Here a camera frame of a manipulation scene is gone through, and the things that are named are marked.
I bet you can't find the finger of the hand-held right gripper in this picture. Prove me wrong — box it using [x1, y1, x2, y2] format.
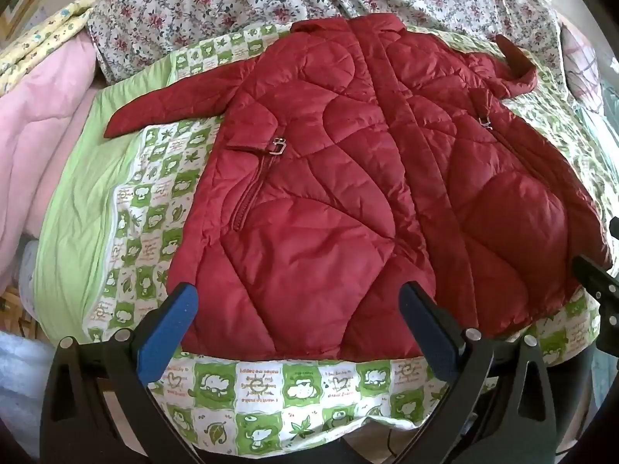
[572, 254, 619, 307]

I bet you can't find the green checked printed blanket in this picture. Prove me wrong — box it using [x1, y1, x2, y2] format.
[34, 22, 619, 450]

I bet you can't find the pink patterned pillow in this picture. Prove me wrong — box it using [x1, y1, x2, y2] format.
[558, 22, 605, 112]

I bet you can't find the red quilted jacket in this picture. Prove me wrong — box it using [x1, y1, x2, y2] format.
[103, 14, 614, 361]

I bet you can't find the pink blanket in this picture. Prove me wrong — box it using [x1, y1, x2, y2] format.
[0, 34, 104, 291]

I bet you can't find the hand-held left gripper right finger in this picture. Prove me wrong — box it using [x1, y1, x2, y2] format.
[392, 281, 565, 464]

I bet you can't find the yellow printed cloth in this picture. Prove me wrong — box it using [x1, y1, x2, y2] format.
[0, 0, 100, 92]

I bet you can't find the white fluffy cloth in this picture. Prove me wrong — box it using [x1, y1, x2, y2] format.
[0, 329, 54, 460]

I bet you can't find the black cable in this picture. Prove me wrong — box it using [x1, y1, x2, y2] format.
[384, 425, 402, 457]

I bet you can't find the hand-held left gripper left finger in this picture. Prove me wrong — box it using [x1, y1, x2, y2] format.
[41, 283, 199, 464]

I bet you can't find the floral quilt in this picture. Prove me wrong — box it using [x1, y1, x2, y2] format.
[87, 0, 566, 85]

